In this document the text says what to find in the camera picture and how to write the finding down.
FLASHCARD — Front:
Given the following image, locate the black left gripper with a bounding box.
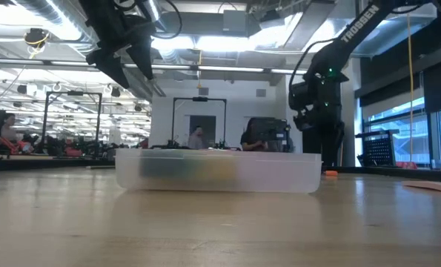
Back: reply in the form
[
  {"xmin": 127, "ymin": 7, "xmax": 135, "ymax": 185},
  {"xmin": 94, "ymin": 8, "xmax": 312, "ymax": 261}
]
[{"xmin": 78, "ymin": 0, "xmax": 158, "ymax": 90}]

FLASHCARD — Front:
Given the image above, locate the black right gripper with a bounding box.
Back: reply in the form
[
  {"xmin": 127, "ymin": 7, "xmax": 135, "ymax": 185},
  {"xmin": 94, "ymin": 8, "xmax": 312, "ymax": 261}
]
[{"xmin": 294, "ymin": 73, "xmax": 349, "ymax": 168}]

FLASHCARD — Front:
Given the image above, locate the clear plastic container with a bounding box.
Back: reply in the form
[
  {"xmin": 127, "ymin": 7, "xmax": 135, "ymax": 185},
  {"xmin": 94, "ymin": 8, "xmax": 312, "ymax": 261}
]
[{"xmin": 114, "ymin": 148, "xmax": 322, "ymax": 194}]

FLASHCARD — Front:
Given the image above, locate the pale pink sticky note pad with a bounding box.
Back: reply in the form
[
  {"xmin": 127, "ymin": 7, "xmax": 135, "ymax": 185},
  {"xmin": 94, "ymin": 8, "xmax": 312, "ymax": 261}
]
[{"xmin": 402, "ymin": 179, "xmax": 441, "ymax": 194}]

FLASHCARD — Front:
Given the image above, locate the yellow green crayon box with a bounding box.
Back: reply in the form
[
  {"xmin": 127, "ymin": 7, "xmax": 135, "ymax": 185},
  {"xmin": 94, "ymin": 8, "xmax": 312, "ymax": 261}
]
[{"xmin": 138, "ymin": 157, "xmax": 240, "ymax": 186}]

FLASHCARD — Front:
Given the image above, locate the black pegboard cart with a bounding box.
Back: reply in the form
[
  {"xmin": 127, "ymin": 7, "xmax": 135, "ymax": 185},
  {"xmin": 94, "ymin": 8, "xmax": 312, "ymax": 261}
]
[{"xmin": 355, "ymin": 129, "xmax": 400, "ymax": 168}]

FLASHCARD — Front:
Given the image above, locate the person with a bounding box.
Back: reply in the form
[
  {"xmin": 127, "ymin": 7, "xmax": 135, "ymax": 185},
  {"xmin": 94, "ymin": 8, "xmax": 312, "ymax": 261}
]
[
  {"xmin": 0, "ymin": 113, "xmax": 35, "ymax": 155},
  {"xmin": 240, "ymin": 117, "xmax": 269, "ymax": 152},
  {"xmin": 187, "ymin": 125, "xmax": 207, "ymax": 151}
]

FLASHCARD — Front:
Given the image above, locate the long ceiling light strip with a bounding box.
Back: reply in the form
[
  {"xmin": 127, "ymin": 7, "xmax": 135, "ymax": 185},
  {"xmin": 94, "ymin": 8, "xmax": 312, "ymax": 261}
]
[{"xmin": 0, "ymin": 57, "xmax": 310, "ymax": 78}]

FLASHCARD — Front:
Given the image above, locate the grey door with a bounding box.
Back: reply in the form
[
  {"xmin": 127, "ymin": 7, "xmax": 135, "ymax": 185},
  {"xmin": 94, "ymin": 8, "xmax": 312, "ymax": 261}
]
[{"xmin": 188, "ymin": 114, "xmax": 217, "ymax": 151}]

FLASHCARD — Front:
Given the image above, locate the grey ceiling junction box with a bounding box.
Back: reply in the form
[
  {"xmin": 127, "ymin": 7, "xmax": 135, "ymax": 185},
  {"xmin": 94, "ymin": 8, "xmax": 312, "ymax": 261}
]
[{"xmin": 222, "ymin": 9, "xmax": 249, "ymax": 35}]

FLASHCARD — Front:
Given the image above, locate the dark background table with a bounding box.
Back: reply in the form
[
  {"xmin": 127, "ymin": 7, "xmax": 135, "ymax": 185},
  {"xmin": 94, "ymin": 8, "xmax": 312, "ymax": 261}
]
[{"xmin": 0, "ymin": 154, "xmax": 116, "ymax": 168}]

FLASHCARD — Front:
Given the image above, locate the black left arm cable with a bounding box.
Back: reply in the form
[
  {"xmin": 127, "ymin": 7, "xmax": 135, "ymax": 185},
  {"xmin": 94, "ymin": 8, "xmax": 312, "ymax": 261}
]
[{"xmin": 151, "ymin": 0, "xmax": 183, "ymax": 40}]

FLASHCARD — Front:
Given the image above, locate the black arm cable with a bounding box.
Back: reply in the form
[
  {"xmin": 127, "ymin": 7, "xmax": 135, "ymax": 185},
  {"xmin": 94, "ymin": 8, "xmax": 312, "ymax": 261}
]
[
  {"xmin": 288, "ymin": 36, "xmax": 339, "ymax": 97},
  {"xmin": 151, "ymin": 0, "xmax": 183, "ymax": 40}
]

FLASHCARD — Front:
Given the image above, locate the black aluminium table frame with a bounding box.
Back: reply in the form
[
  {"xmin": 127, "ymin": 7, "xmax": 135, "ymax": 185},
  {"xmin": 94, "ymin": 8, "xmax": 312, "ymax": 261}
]
[{"xmin": 322, "ymin": 165, "xmax": 441, "ymax": 183}]

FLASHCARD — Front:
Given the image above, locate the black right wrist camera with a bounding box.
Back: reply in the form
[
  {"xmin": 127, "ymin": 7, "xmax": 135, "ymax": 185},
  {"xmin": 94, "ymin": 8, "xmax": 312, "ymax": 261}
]
[{"xmin": 288, "ymin": 81, "xmax": 312, "ymax": 112}]

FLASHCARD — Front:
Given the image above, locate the long silver air duct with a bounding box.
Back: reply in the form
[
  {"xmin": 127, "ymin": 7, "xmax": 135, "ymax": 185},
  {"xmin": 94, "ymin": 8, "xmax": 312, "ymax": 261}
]
[{"xmin": 14, "ymin": 0, "xmax": 158, "ymax": 101}]

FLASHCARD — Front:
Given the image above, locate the black ceiling cable reel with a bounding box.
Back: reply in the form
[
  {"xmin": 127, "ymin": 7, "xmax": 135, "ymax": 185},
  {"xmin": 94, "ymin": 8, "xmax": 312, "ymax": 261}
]
[{"xmin": 23, "ymin": 27, "xmax": 51, "ymax": 49}]

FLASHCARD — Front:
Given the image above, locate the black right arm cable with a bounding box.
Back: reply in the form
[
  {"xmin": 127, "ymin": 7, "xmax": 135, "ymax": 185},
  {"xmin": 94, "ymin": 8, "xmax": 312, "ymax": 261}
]
[{"xmin": 288, "ymin": 36, "xmax": 339, "ymax": 97}]

